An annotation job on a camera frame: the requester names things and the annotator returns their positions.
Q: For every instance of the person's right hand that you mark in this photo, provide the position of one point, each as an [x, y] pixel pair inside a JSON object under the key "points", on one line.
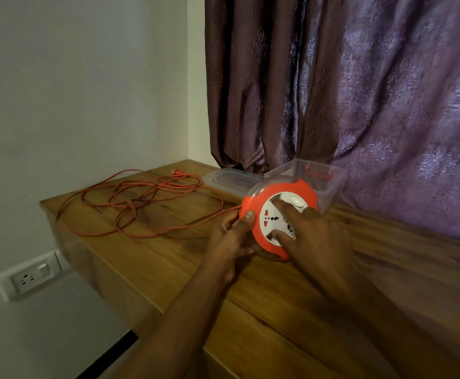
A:
{"points": [[320, 248]]}

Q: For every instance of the person's left hand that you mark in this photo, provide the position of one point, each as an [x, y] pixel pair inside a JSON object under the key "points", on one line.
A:
{"points": [[226, 252]]}

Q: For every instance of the orange extension cord reel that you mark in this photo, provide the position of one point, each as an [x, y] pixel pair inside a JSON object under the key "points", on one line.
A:
{"points": [[253, 203]]}

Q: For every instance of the clear plastic storage box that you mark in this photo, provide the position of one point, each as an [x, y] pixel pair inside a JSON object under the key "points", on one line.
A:
{"points": [[332, 189]]}

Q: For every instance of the person's left forearm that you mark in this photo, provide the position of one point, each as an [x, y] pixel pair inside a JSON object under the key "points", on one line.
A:
{"points": [[174, 331]]}

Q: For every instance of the clear plastic box lid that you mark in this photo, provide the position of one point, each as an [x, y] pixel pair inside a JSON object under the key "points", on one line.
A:
{"points": [[230, 179]]}

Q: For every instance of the purple patterned curtain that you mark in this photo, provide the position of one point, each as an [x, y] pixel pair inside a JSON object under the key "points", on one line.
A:
{"points": [[372, 94]]}

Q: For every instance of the white wall socket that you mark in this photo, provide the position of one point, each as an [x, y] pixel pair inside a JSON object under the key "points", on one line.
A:
{"points": [[28, 277]]}

